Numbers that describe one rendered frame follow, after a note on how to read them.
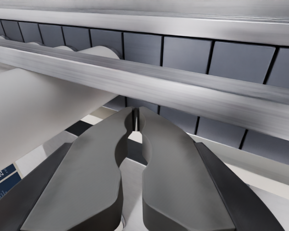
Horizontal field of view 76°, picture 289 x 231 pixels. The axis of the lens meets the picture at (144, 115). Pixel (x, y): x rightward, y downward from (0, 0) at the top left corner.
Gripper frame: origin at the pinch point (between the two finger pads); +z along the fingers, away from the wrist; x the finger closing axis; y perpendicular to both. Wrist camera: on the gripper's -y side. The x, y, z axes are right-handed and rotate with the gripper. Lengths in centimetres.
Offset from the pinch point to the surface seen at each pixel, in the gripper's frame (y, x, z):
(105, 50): -2.2, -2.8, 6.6
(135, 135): 4.0, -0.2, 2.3
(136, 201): 20.2, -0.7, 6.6
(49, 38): -2.3, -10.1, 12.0
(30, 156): 24.8, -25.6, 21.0
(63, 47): -1.8, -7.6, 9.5
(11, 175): 24.1, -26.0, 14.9
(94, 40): -2.7, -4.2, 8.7
